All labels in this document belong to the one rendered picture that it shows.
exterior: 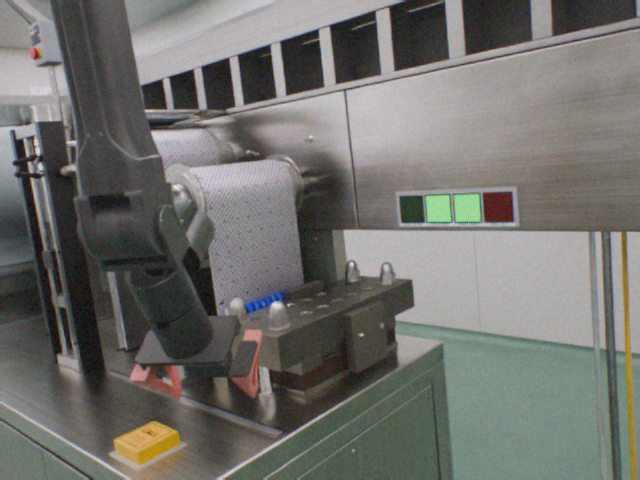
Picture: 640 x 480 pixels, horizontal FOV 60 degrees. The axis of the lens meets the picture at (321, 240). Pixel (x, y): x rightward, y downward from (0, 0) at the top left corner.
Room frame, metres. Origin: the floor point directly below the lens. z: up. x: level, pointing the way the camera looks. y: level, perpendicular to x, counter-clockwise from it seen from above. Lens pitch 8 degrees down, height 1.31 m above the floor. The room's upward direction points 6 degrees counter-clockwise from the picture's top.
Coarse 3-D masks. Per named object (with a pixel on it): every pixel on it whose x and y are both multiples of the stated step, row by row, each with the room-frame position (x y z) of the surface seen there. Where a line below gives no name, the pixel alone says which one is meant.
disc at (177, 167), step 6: (168, 168) 1.09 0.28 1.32; (174, 168) 1.07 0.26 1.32; (180, 168) 1.06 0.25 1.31; (186, 168) 1.05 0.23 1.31; (168, 174) 1.09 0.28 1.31; (186, 174) 1.05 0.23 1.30; (192, 174) 1.03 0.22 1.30; (192, 180) 1.04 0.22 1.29; (198, 180) 1.03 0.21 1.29; (198, 186) 1.03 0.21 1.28; (198, 192) 1.03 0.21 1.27; (204, 192) 1.02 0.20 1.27; (204, 198) 1.02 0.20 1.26; (204, 204) 1.02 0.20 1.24; (204, 210) 1.02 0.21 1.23
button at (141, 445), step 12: (132, 432) 0.81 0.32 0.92; (144, 432) 0.80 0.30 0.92; (156, 432) 0.80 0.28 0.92; (168, 432) 0.79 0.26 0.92; (120, 444) 0.78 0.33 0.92; (132, 444) 0.77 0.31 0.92; (144, 444) 0.76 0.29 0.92; (156, 444) 0.77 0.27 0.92; (168, 444) 0.78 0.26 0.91; (132, 456) 0.75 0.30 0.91; (144, 456) 0.75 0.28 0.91; (156, 456) 0.76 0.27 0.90
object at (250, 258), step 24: (264, 216) 1.14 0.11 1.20; (288, 216) 1.18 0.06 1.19; (216, 240) 1.04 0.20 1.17; (240, 240) 1.08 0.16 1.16; (264, 240) 1.13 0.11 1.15; (288, 240) 1.18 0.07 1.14; (216, 264) 1.04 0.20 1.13; (240, 264) 1.08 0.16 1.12; (264, 264) 1.12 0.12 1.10; (288, 264) 1.17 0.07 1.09; (216, 288) 1.03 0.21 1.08; (240, 288) 1.07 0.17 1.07; (264, 288) 1.12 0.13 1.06; (288, 288) 1.17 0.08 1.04
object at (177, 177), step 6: (288, 168) 1.23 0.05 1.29; (174, 174) 1.07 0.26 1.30; (180, 174) 1.06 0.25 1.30; (168, 180) 1.09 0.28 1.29; (174, 180) 1.07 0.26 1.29; (180, 180) 1.06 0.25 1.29; (186, 180) 1.05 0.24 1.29; (294, 180) 1.22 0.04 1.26; (186, 186) 1.05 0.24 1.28; (192, 186) 1.04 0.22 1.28; (294, 186) 1.21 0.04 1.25; (192, 192) 1.04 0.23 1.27; (294, 192) 1.21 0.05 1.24; (192, 198) 1.04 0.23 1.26; (198, 198) 1.03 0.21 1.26; (198, 204) 1.03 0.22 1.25
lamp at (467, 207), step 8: (456, 200) 1.04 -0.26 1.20; (464, 200) 1.02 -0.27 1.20; (472, 200) 1.01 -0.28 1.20; (456, 208) 1.04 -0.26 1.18; (464, 208) 1.03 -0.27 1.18; (472, 208) 1.01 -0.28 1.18; (456, 216) 1.04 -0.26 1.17; (464, 216) 1.03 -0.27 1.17; (472, 216) 1.02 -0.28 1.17; (480, 216) 1.01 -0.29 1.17
